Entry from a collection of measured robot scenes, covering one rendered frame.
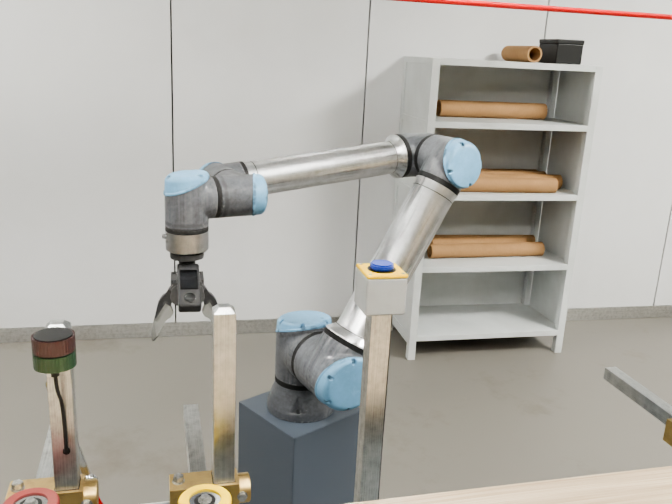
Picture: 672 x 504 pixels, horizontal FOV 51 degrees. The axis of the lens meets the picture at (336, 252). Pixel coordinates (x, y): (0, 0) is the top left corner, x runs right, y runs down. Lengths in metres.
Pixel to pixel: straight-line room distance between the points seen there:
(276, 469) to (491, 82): 2.68
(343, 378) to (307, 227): 2.24
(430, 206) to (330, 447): 0.71
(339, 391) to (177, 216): 0.59
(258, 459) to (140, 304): 2.05
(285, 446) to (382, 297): 0.85
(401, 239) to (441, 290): 2.48
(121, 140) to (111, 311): 0.92
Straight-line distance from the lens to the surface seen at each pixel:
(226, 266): 3.89
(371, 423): 1.27
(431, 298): 4.20
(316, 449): 1.95
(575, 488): 1.27
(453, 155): 1.74
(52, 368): 1.09
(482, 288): 4.30
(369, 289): 1.14
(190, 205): 1.46
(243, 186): 1.51
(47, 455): 1.38
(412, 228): 1.74
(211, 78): 3.71
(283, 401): 1.94
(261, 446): 2.01
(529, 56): 3.87
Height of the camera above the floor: 1.57
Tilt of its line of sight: 16 degrees down
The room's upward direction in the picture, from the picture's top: 3 degrees clockwise
